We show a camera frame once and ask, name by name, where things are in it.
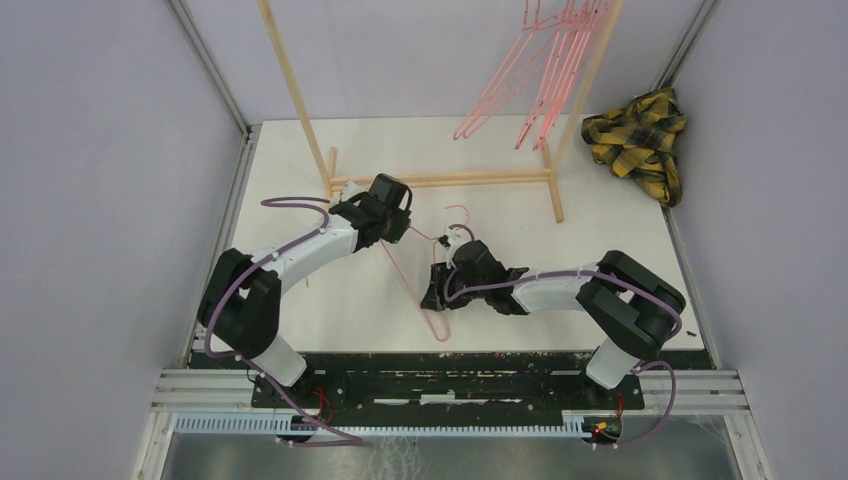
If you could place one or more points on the wooden clothes rack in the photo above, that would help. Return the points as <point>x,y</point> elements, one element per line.
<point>321,156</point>

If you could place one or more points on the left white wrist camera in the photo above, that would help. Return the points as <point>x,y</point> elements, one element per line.
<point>349,191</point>

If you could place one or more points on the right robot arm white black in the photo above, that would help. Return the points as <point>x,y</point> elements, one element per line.
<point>636,309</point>

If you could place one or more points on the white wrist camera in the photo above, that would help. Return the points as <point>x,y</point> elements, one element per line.
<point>349,191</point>
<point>455,235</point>

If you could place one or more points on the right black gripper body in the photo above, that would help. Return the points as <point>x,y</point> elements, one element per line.
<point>439,272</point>

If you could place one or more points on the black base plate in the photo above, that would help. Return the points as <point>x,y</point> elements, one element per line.
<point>451,389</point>

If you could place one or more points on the aluminium frame rail left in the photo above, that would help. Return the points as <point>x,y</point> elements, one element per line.
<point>228,144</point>

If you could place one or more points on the white slotted cable duct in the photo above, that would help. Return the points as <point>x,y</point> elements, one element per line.
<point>280,424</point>

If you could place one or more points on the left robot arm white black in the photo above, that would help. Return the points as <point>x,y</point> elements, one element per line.
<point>241,303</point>

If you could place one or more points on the yellow plaid shirt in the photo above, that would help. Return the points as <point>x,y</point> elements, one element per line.
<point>637,142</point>

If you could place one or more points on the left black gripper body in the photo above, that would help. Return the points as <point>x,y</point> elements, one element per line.
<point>396,224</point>

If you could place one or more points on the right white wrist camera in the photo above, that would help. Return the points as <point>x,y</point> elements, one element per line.
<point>455,235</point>

